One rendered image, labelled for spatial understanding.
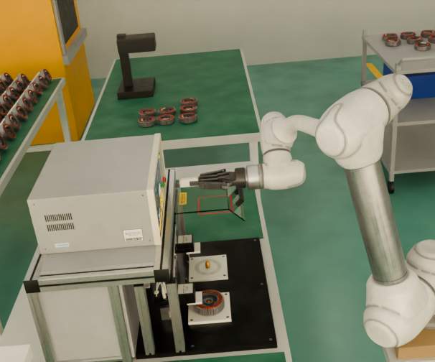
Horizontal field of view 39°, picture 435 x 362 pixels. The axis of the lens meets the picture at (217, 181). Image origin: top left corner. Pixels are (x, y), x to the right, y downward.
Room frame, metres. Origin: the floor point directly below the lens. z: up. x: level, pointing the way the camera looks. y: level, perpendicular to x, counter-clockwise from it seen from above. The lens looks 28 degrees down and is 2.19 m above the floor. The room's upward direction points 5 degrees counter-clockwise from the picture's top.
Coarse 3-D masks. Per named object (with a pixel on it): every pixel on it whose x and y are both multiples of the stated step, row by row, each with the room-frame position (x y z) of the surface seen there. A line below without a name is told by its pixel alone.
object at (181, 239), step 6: (192, 234) 2.00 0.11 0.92; (180, 240) 1.96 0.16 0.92; (186, 240) 1.96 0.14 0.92; (192, 240) 1.96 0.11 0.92; (180, 246) 1.94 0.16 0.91; (186, 246) 1.94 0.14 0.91; (192, 246) 1.94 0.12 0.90; (198, 246) 1.97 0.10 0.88; (180, 252) 1.93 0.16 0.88; (186, 252) 1.93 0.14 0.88; (192, 252) 1.94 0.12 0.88; (198, 252) 1.94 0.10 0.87
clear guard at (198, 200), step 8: (176, 184) 2.15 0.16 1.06; (176, 192) 2.08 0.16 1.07; (192, 192) 2.07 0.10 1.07; (200, 192) 2.06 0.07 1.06; (208, 192) 2.05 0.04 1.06; (216, 192) 2.05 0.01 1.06; (224, 192) 2.04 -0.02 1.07; (232, 192) 2.07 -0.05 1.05; (176, 200) 2.02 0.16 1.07; (192, 200) 2.00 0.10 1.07; (200, 200) 2.00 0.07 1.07; (208, 200) 1.99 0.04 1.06; (216, 200) 1.99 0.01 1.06; (224, 200) 1.98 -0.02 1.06; (232, 200) 2.00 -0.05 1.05; (176, 208) 1.96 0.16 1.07; (184, 208) 1.95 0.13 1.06; (192, 208) 1.94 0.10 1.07; (200, 208) 1.94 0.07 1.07; (208, 208) 1.93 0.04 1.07; (216, 208) 1.93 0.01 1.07; (224, 208) 1.92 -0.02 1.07; (232, 208) 1.94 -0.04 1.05; (240, 208) 1.99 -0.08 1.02; (240, 216) 1.93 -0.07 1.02
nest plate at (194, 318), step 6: (228, 294) 1.78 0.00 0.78; (228, 300) 1.75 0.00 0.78; (192, 306) 1.74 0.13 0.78; (228, 306) 1.72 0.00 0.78; (192, 312) 1.70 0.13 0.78; (222, 312) 1.69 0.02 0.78; (228, 312) 1.68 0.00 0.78; (192, 318) 1.67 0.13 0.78; (198, 318) 1.67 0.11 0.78; (204, 318) 1.67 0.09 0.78; (210, 318) 1.66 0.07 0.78; (216, 318) 1.66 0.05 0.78; (222, 318) 1.66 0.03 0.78; (228, 318) 1.65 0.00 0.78; (192, 324) 1.65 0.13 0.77
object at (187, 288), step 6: (180, 288) 1.73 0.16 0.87; (186, 288) 1.73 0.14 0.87; (192, 288) 1.72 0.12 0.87; (180, 294) 1.70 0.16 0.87; (186, 294) 1.70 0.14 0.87; (192, 294) 1.69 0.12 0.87; (198, 294) 1.74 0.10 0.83; (162, 300) 1.70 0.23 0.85; (168, 300) 1.70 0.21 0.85; (180, 300) 1.69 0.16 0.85; (186, 300) 1.69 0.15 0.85; (192, 300) 1.69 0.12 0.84; (198, 300) 1.70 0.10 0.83; (156, 306) 1.69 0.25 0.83
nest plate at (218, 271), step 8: (200, 256) 2.04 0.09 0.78; (208, 256) 2.04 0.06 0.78; (216, 256) 2.03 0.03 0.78; (224, 256) 2.03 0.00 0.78; (192, 264) 1.99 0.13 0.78; (200, 264) 1.99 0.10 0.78; (216, 264) 1.98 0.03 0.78; (224, 264) 1.97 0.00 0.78; (192, 272) 1.94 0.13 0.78; (200, 272) 1.94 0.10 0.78; (208, 272) 1.93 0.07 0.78; (216, 272) 1.93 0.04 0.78; (224, 272) 1.92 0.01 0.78; (192, 280) 1.89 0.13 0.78; (200, 280) 1.89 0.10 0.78; (208, 280) 1.89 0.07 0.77
